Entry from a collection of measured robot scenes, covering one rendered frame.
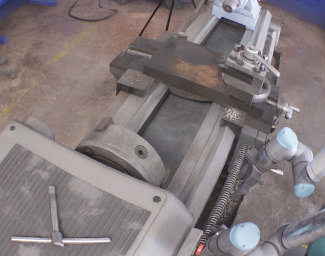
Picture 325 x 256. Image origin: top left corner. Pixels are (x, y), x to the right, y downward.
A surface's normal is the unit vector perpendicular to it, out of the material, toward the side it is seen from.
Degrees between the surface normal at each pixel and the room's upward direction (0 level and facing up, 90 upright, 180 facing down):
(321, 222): 79
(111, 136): 6
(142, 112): 48
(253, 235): 20
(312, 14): 90
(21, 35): 0
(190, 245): 0
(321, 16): 90
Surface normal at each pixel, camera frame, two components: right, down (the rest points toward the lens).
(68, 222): 0.08, -0.70
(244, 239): 0.29, -0.46
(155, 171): 0.84, -0.02
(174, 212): 0.70, -0.25
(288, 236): -0.95, -0.12
